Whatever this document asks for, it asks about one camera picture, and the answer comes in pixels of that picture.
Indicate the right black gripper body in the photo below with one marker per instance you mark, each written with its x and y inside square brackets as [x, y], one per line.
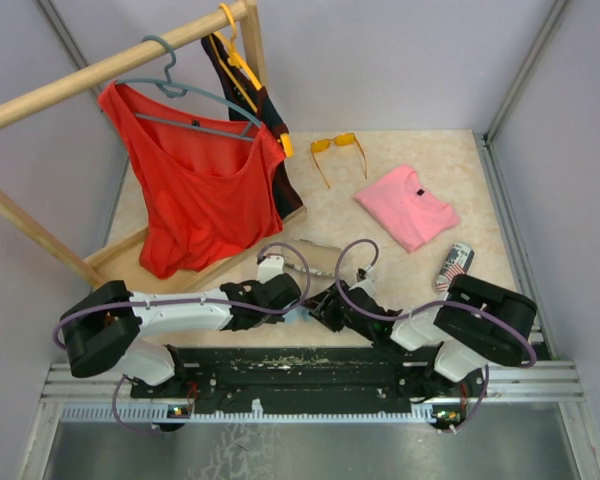
[334, 317]

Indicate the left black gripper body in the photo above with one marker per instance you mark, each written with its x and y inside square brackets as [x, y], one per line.
[272, 318]

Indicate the narrow blue cleaning cloth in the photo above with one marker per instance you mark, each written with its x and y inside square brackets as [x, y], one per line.
[297, 315]

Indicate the grey patterned glasses case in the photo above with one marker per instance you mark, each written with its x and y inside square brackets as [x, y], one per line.
[321, 259]

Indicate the orange sunglasses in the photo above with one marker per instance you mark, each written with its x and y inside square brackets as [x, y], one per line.
[342, 140]

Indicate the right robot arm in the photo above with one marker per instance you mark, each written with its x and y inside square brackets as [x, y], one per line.
[472, 324]

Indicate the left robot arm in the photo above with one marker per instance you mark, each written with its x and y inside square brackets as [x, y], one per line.
[106, 331]

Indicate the red tank top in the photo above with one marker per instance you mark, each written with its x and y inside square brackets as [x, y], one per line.
[207, 183]

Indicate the folded pink t-shirt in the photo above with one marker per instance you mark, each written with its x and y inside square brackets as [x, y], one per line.
[408, 212]

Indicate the dark navy maroon garment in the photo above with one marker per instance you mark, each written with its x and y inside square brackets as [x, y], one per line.
[241, 90]

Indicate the grey-blue clothes hanger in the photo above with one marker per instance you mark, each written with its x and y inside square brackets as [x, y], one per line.
[173, 90]

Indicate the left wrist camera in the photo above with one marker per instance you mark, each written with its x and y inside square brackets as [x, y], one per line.
[269, 267]

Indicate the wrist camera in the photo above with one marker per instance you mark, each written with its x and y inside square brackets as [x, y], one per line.
[269, 267]
[366, 280]

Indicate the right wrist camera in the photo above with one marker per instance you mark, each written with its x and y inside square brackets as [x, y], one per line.
[366, 280]

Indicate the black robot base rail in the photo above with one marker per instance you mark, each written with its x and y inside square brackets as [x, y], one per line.
[305, 386]

